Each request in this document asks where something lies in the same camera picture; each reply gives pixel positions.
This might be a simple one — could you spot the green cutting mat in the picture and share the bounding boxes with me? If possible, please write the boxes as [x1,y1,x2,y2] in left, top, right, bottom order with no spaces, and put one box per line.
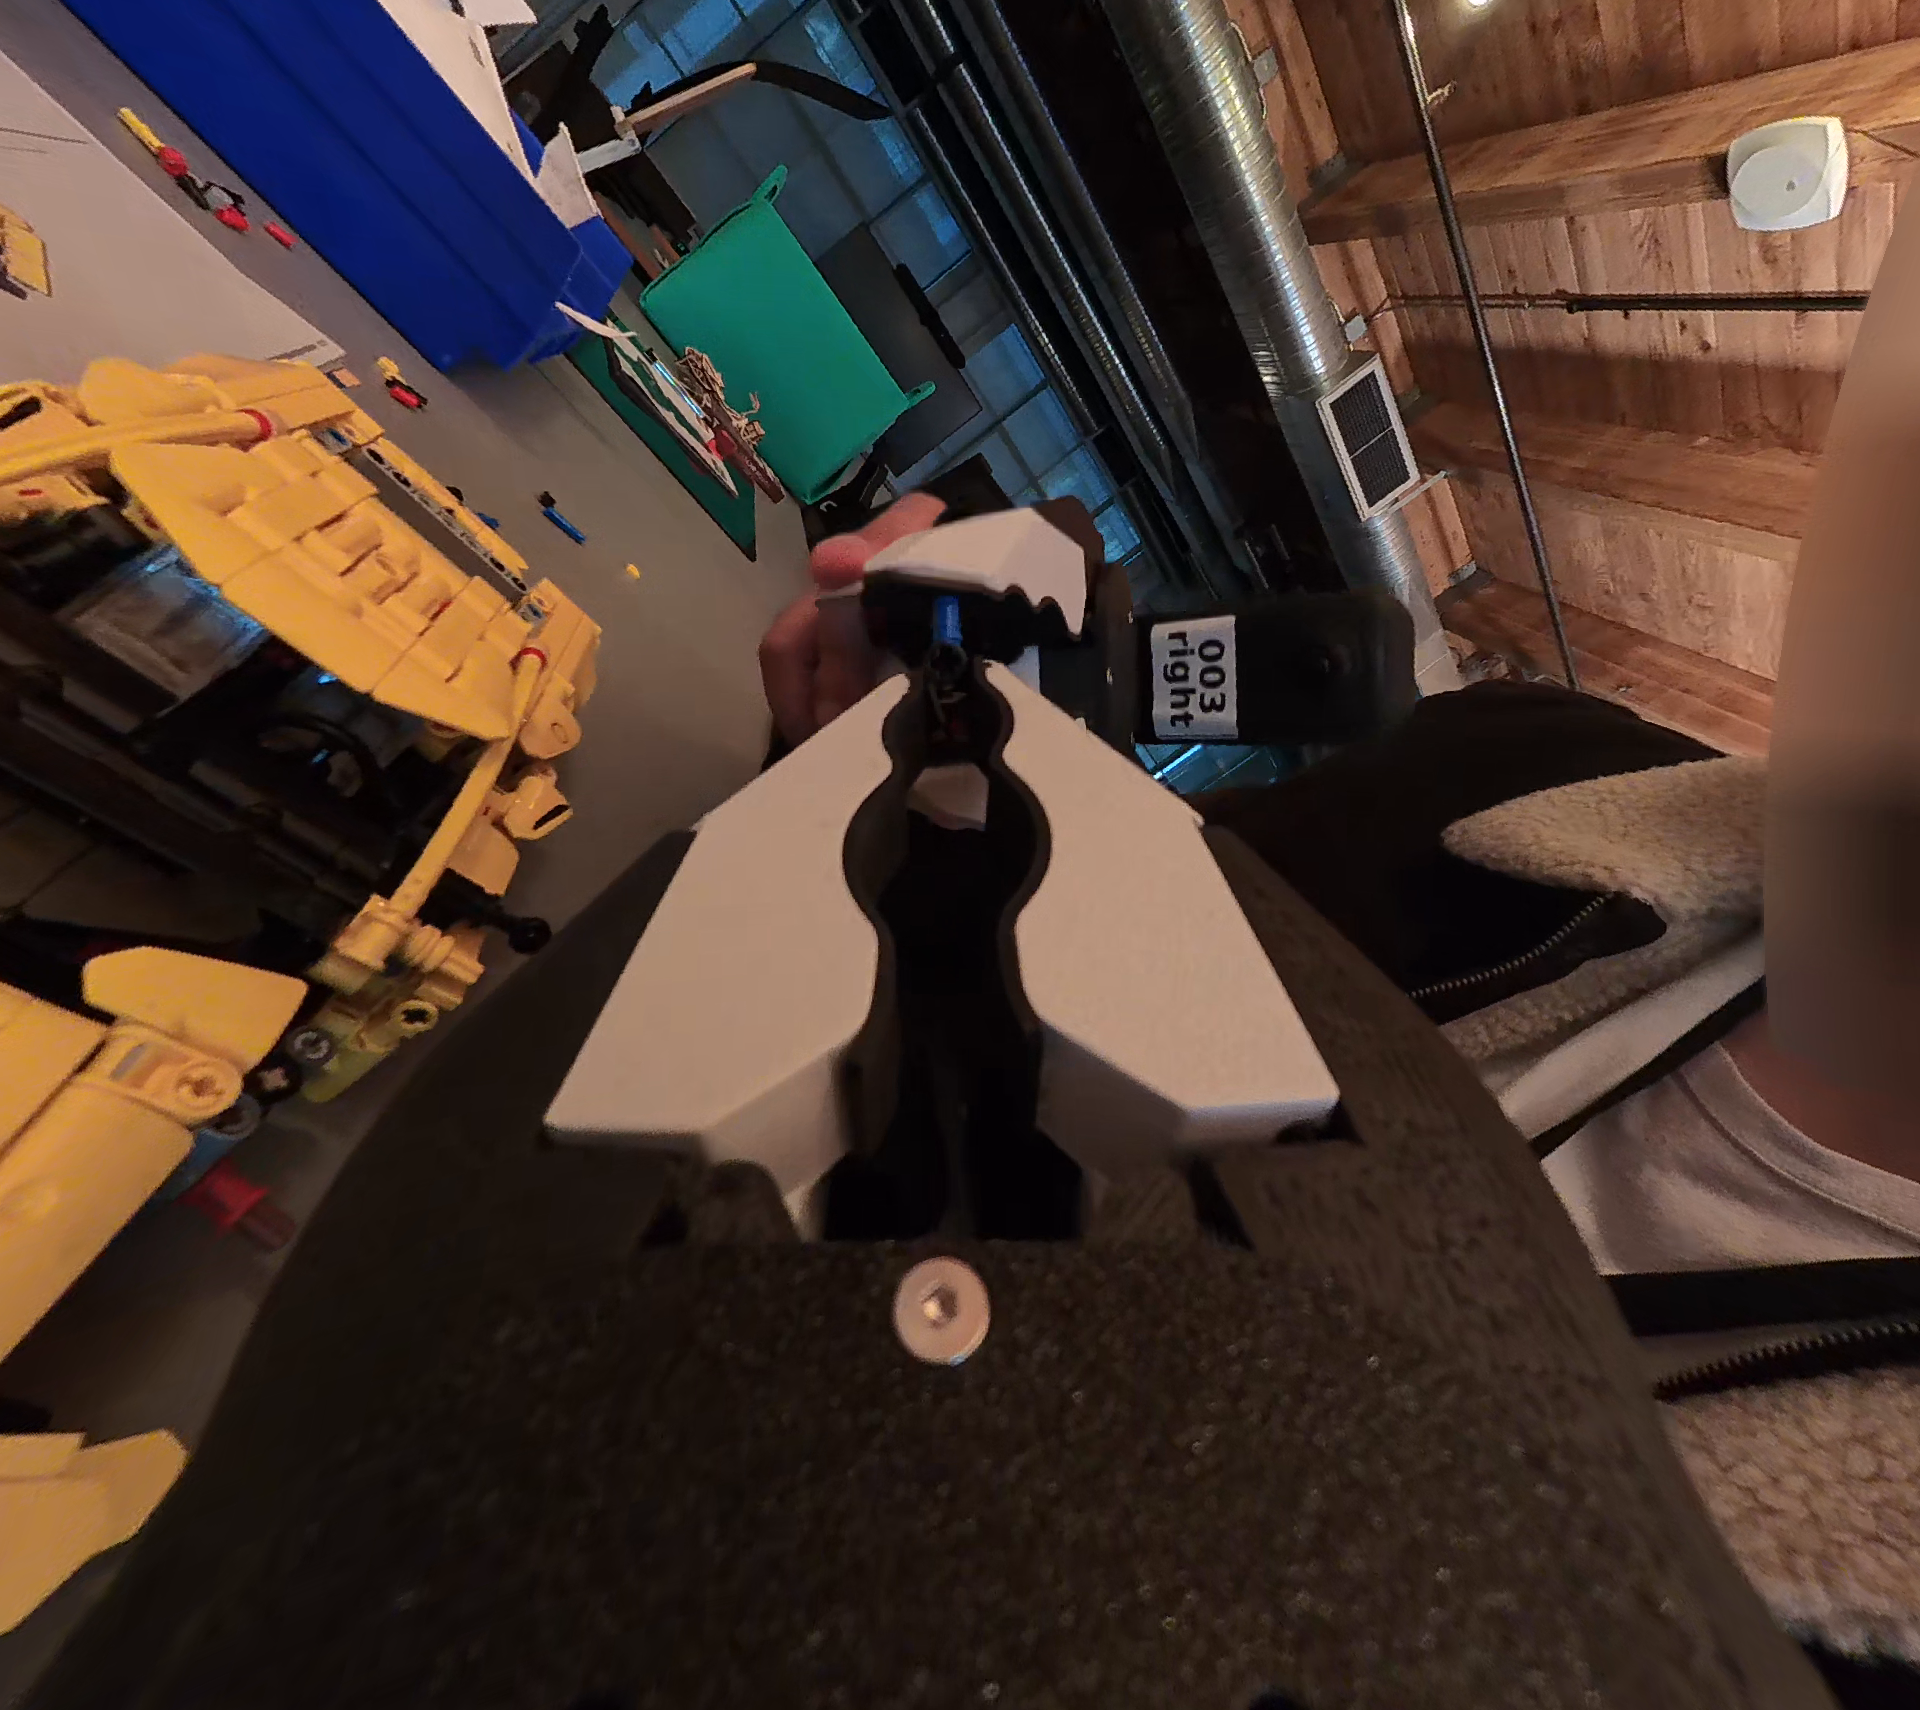
[564,316,759,567]

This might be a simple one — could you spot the silver ventilation duct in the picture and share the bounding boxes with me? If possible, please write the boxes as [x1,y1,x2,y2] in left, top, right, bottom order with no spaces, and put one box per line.
[1038,0,1450,646]

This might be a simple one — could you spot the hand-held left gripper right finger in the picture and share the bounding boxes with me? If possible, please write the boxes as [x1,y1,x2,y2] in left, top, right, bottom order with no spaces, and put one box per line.
[971,671,1348,1190]

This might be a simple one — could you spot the wooden model kit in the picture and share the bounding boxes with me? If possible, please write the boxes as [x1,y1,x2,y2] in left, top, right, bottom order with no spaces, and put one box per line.
[674,345,792,505]

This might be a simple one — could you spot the yellow toy brick car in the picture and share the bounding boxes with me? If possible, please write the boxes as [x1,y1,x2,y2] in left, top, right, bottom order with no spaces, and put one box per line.
[0,349,608,1640]

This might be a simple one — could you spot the white square mounted device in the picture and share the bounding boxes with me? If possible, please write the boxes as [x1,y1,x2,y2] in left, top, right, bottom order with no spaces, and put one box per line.
[1729,119,1853,232]

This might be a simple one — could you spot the brown fleece-lined jacket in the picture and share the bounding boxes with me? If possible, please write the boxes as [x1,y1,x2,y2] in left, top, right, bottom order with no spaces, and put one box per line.
[1200,681,1920,1666]

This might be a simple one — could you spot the teal plastic bin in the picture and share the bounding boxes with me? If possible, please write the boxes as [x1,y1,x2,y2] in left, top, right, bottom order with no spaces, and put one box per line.
[640,167,940,508]

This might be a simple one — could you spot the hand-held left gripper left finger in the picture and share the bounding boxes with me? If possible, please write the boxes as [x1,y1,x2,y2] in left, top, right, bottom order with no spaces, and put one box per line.
[537,675,962,1238]

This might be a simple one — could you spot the white vent grille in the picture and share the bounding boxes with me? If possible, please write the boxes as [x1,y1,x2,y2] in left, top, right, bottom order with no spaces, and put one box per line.
[1320,349,1423,522]

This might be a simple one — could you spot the white striped shirt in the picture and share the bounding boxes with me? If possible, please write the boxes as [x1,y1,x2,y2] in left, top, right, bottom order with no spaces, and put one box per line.
[1494,976,1920,1339]

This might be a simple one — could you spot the open instruction booklet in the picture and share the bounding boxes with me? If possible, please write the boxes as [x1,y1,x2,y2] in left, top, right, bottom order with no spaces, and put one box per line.
[0,43,351,387]

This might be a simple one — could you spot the person's right hand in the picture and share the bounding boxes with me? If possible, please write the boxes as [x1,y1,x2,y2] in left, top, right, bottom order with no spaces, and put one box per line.
[759,496,953,772]

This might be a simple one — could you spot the scattered small brick pins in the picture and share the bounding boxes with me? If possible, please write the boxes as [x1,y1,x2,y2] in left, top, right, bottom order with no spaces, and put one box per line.
[119,105,302,245]

